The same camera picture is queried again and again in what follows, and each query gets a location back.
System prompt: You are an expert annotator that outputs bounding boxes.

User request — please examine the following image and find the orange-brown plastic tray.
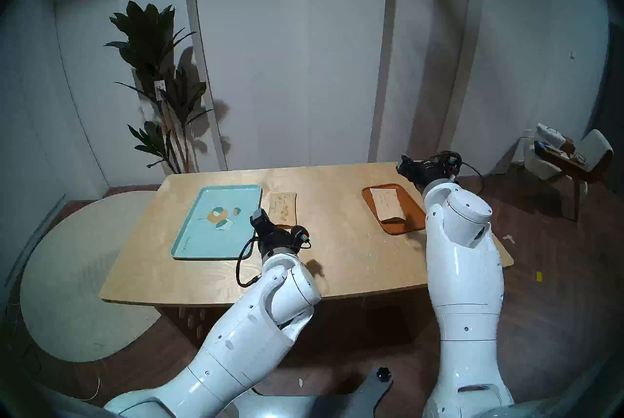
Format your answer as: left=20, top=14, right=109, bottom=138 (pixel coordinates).
left=362, top=183, right=427, bottom=236

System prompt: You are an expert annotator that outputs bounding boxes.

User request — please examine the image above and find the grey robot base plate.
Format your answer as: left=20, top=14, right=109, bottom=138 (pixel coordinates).
left=229, top=366, right=393, bottom=418

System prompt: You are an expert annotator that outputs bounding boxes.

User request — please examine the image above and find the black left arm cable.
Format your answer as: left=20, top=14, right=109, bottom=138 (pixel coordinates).
left=236, top=236, right=264, bottom=288

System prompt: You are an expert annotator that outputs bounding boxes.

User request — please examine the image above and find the teal tray with leaf print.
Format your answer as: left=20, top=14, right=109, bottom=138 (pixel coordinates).
left=170, top=184, right=263, bottom=260

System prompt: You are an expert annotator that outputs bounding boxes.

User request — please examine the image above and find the round beige rug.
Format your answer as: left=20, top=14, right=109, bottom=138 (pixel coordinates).
left=19, top=191, right=161, bottom=363

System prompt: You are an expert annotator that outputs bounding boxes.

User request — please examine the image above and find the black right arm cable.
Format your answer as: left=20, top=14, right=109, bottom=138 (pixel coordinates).
left=458, top=161, right=486, bottom=193

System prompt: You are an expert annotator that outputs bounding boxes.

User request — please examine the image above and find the stained kraft paper envelope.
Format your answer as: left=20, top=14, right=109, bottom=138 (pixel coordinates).
left=268, top=192, right=297, bottom=228

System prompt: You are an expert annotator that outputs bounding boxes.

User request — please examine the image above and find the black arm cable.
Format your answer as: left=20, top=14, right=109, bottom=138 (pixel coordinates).
left=458, top=161, right=486, bottom=193
left=236, top=236, right=264, bottom=288

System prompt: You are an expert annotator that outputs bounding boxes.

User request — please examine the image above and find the white floor cable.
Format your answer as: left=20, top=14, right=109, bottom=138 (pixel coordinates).
left=73, top=376, right=101, bottom=402

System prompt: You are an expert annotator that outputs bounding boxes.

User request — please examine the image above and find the white wooden armchair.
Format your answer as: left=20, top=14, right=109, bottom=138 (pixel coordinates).
left=524, top=129, right=614, bottom=221

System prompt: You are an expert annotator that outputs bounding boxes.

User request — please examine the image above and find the tall green potted plant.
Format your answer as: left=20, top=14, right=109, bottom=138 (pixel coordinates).
left=104, top=1, right=215, bottom=175

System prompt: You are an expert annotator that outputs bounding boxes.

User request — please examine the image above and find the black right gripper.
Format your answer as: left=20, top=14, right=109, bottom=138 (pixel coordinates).
left=396, top=152, right=463, bottom=193

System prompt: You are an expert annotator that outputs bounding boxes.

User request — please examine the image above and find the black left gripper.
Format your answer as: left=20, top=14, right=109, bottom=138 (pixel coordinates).
left=250, top=208, right=311, bottom=259

